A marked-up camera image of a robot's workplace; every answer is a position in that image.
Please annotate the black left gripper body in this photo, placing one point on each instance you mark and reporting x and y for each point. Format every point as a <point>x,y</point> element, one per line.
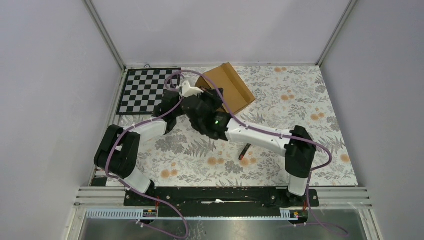
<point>176,111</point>

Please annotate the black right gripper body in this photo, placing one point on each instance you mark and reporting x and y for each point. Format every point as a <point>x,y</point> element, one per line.
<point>211,102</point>

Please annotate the brown cardboard express box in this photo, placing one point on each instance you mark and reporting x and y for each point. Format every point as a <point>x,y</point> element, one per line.
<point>235,92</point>

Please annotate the red black utility knife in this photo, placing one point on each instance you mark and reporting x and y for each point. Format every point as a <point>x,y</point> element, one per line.
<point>244,151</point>

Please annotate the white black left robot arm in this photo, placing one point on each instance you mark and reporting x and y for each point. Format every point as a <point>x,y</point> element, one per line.
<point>118,151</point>

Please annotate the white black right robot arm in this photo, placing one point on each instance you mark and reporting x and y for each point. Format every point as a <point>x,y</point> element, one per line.
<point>294,145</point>

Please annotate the black white checkerboard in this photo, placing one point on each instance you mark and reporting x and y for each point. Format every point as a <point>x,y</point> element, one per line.
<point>142,90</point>

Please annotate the floral patterned table mat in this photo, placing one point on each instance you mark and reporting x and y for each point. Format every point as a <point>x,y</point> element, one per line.
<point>285,97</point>

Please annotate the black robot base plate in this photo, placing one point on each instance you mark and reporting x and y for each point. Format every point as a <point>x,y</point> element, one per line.
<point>221,202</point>

